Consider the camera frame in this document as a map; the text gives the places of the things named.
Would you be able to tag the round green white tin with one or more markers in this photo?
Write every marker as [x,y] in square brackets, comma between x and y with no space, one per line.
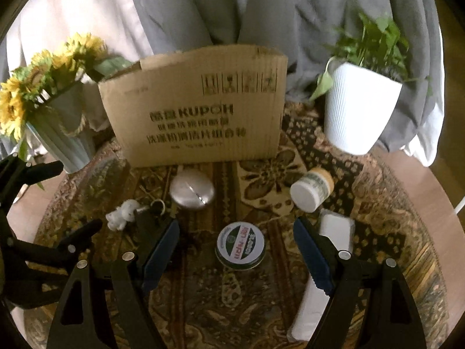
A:
[238,243]

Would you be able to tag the white curtain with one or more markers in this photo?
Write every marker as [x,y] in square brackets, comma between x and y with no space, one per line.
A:
[80,7]

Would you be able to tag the grey curtain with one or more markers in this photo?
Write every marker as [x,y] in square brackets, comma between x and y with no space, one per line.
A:
[254,11]

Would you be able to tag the oval steel soap bar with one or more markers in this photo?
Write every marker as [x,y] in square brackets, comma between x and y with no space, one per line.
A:
[190,189]

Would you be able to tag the brown cardboard box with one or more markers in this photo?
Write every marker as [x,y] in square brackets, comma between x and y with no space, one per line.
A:
[203,116]

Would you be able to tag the pale blue ribbed vase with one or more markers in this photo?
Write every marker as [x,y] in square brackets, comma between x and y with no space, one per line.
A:
[61,141]

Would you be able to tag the yellow sunflower bouquet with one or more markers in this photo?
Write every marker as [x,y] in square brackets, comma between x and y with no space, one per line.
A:
[21,91]

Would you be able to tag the green leafy plant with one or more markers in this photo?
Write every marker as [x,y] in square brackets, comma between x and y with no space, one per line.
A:
[377,40]

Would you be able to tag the white labelled pill bottle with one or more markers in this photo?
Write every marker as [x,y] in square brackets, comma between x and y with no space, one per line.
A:
[307,192]

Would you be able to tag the brown patterned table cloth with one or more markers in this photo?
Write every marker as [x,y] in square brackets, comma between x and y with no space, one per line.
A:
[254,189]

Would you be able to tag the small white rectangular box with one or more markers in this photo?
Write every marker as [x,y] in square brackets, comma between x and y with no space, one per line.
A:
[334,229]

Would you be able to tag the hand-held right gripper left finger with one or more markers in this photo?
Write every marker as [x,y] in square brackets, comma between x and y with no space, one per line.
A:
[160,256]

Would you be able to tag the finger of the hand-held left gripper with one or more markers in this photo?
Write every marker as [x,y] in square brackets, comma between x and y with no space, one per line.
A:
[69,245]
[40,172]

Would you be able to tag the white ribbed plant pot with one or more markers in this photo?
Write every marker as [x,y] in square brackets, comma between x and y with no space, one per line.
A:
[356,116]

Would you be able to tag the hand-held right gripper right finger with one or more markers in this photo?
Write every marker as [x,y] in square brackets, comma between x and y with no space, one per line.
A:
[313,260]

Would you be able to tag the long white flat pack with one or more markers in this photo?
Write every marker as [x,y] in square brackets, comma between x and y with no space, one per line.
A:
[308,316]

